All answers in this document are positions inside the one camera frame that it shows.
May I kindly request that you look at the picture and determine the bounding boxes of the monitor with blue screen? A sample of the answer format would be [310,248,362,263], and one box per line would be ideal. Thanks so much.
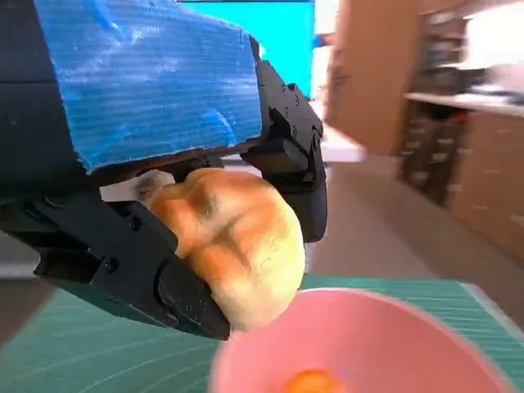
[179,0,317,102]

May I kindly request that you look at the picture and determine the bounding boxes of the brown cabinet with white counter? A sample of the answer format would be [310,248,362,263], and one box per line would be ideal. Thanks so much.
[399,90,524,263]

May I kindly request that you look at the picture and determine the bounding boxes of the green cutting mat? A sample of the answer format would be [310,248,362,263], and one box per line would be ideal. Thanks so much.
[0,273,524,393]

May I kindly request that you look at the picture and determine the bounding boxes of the pink bowl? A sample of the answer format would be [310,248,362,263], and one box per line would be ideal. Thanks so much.
[208,287,519,393]

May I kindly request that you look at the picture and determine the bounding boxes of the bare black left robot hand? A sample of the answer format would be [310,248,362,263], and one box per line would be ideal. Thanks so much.
[0,0,328,341]

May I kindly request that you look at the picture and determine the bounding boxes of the braided toy bread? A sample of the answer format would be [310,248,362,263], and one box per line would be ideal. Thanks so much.
[282,368,343,393]

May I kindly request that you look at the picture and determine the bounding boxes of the tall brown wooden cabinet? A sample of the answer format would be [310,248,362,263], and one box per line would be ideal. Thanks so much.
[323,0,427,157]

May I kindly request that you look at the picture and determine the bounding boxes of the round toy bread bun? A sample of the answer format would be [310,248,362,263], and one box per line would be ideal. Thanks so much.
[147,168,307,332]

